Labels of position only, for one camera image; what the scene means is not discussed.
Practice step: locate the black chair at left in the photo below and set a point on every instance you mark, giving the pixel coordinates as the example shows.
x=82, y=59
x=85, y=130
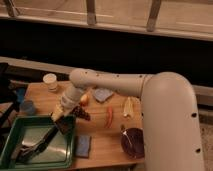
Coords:
x=6, y=94

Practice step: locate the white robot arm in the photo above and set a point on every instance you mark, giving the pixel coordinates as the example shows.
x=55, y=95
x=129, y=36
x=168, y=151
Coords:
x=171, y=125

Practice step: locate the wooden table board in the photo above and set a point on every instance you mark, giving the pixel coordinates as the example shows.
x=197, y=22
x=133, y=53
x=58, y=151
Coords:
x=105, y=148

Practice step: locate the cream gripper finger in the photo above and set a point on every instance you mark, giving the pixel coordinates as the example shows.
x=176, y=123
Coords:
x=57, y=113

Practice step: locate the green plastic tray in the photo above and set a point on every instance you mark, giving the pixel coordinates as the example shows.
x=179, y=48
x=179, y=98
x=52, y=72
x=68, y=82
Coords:
x=28, y=131

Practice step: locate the brown pine cone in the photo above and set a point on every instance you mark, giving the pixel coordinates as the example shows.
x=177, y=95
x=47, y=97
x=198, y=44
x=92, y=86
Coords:
x=81, y=113

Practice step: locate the purple bowl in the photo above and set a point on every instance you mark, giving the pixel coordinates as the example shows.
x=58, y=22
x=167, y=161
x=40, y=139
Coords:
x=136, y=137

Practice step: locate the white paper cup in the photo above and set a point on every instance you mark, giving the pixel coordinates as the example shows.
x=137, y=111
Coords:
x=50, y=81

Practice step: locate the blue plastic cup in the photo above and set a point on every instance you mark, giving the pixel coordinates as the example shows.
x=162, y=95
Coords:
x=27, y=107

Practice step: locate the red chili pepper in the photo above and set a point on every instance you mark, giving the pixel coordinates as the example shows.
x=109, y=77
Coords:
x=109, y=117

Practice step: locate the black pliers in tray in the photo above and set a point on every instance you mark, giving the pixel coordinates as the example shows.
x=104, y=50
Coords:
x=23, y=153

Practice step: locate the yellow round fruit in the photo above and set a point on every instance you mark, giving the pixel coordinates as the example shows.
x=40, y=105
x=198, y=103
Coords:
x=84, y=101

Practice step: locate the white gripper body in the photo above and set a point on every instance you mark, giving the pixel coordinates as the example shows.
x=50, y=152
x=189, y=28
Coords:
x=71, y=97

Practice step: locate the spoon in purple bowl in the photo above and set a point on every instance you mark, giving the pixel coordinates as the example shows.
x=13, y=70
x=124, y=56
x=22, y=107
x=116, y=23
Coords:
x=125, y=140

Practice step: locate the blue sponge near tray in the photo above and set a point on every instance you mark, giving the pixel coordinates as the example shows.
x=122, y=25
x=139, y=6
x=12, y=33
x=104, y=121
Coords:
x=83, y=143

